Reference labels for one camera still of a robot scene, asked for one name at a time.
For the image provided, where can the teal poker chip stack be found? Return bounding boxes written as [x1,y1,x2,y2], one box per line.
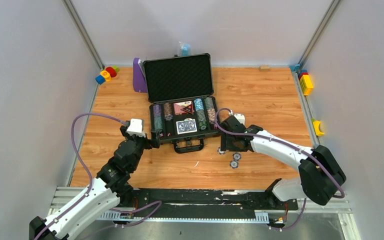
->
[154,116,164,132]

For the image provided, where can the blue playing card deck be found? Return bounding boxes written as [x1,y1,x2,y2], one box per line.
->
[175,119,198,135]

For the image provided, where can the red playing card deck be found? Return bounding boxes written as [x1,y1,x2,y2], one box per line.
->
[173,101,193,115]

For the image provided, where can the red triangular card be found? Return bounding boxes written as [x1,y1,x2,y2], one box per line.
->
[180,103,194,115]

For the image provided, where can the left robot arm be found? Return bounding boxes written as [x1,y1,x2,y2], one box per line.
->
[28,118,153,240]

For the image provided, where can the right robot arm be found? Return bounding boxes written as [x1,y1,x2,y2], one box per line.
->
[218,116,347,209]

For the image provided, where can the black poker set case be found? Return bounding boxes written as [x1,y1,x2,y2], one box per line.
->
[143,53,220,154]

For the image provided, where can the loose chip front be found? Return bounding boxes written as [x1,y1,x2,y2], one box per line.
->
[229,160,239,169]

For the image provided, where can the pink white poker chip stack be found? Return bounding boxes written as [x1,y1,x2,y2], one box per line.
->
[207,108,217,125]

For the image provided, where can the purple poker chip stack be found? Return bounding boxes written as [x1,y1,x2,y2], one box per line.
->
[153,104,162,118]

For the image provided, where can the brown poker chip stack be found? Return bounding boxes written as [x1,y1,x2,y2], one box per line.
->
[163,102,173,116]

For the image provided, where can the dark green poker chip stack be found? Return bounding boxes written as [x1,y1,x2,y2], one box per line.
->
[204,97,215,110]

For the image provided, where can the light blue poker chip stack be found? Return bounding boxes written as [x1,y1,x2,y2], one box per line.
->
[194,98,204,111]

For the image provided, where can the purple stand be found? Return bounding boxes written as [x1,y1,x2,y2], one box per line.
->
[132,57,148,93]

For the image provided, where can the small wooden block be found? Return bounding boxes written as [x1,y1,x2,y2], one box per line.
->
[259,65,271,72]

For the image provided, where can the coloured toy cylinders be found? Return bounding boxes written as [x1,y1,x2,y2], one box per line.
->
[95,65,120,85]

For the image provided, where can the yellow curved toy piece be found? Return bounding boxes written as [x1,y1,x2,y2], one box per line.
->
[312,119,325,137]

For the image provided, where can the yellow red toy brick block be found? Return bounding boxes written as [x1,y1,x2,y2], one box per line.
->
[298,70,314,96]

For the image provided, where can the light blue bottle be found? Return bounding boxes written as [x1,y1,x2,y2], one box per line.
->
[178,42,192,57]

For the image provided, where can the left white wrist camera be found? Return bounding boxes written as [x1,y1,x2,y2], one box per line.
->
[126,118,146,138]

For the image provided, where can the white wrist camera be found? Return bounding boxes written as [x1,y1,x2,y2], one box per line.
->
[233,113,246,125]
[126,118,146,138]

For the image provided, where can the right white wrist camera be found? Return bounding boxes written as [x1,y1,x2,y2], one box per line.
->
[233,113,246,125]

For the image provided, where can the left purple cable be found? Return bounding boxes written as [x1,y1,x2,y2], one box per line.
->
[32,112,163,240]

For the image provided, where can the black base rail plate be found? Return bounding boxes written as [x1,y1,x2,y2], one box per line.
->
[117,188,299,211]

